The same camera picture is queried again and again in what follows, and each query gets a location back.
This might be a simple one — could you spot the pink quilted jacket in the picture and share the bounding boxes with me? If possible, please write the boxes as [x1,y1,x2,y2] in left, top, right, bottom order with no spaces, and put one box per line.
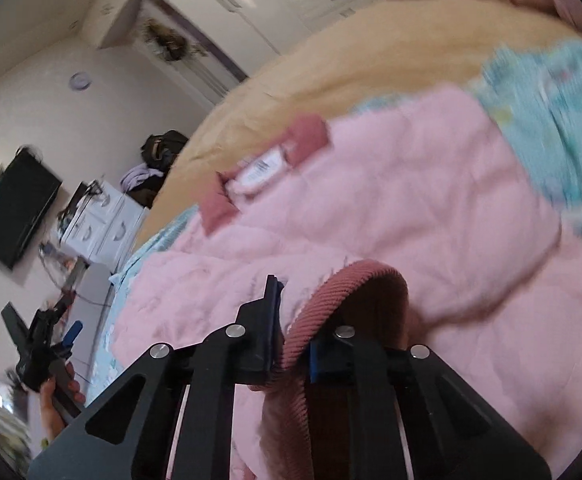
[111,86,582,479]

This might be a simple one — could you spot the purple clothes pile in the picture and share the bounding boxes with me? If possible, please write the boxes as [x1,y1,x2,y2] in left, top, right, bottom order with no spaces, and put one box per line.
[120,162,164,193]

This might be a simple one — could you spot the person's left hand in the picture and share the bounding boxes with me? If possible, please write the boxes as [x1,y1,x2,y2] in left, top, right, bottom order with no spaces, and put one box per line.
[38,361,88,443]

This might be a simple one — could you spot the grey low cabinet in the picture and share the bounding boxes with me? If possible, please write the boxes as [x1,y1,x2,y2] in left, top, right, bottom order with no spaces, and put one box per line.
[68,263,114,377]

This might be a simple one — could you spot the white drawer chest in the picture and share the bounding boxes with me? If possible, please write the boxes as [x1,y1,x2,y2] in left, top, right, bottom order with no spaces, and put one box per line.
[56,180,149,274]

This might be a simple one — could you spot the black backpack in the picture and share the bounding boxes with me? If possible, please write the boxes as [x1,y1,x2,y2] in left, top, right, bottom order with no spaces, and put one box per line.
[140,130,189,172]

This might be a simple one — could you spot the white door with hangings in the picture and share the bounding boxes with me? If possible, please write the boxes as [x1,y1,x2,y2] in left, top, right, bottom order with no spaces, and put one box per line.
[130,0,248,110]

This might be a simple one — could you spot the teal cartoon print sheet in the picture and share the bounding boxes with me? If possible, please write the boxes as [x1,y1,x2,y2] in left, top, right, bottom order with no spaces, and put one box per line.
[90,40,582,396]

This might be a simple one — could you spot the tan bed cover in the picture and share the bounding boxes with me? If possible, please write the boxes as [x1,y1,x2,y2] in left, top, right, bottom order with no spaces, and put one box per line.
[135,0,582,245]

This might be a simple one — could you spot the black wall television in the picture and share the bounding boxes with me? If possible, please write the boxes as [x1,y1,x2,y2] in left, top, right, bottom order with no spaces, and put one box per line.
[0,148,62,270]

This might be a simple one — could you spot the round wall clock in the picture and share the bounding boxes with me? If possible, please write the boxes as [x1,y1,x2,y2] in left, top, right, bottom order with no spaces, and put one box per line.
[69,72,92,91]

